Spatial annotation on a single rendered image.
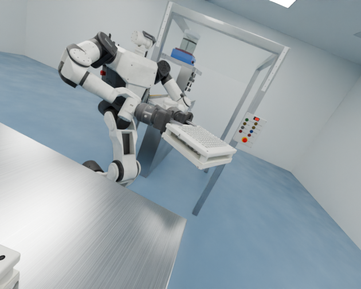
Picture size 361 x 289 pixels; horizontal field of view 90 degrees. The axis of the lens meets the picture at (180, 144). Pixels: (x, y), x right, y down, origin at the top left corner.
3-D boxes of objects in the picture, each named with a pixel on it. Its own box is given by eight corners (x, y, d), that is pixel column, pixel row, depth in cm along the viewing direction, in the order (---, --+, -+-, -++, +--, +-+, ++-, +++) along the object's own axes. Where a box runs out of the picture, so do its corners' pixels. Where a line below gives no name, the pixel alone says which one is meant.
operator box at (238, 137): (251, 148, 156) (267, 121, 146) (232, 140, 157) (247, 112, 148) (250, 146, 161) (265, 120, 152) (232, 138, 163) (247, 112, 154)
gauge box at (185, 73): (184, 91, 167) (192, 69, 160) (173, 86, 168) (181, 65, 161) (188, 90, 188) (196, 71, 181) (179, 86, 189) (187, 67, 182)
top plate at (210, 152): (235, 153, 83) (237, 149, 82) (205, 158, 64) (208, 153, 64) (197, 128, 96) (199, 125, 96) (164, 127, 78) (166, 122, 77)
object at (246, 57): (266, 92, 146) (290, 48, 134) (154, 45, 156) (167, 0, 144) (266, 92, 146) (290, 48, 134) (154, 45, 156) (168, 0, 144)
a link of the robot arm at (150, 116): (176, 109, 84) (153, 100, 85) (171, 111, 75) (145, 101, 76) (167, 133, 89) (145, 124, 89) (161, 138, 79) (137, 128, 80)
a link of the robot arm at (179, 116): (197, 113, 95) (184, 106, 103) (184, 111, 88) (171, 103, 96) (189, 135, 99) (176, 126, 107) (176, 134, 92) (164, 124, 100)
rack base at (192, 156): (230, 162, 85) (232, 158, 84) (200, 169, 66) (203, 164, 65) (194, 136, 98) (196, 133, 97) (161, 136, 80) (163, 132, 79)
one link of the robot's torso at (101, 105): (94, 113, 131) (99, 89, 125) (111, 114, 141) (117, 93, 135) (113, 131, 116) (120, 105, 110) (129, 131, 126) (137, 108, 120)
